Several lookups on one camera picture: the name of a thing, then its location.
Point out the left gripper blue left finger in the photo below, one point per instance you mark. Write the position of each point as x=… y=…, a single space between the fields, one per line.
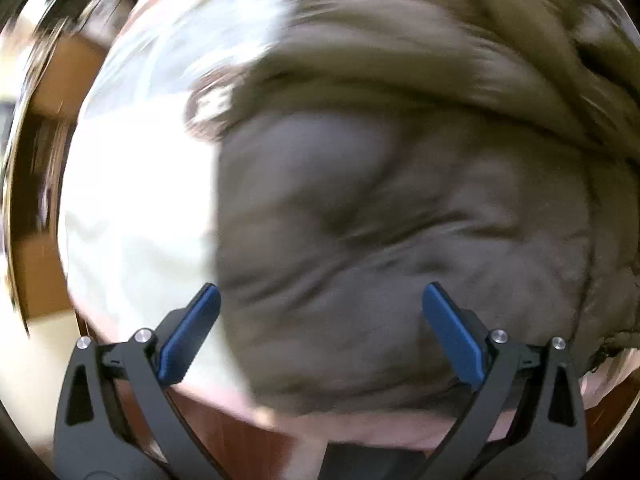
x=181 y=334

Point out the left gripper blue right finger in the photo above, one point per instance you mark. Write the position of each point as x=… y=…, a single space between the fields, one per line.
x=459 y=333

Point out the olive hooded down jacket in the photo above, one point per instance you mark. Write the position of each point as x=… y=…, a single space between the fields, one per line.
x=567 y=70

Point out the pink grey patchwork bedsheet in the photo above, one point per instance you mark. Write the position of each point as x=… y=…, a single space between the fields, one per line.
x=140 y=199

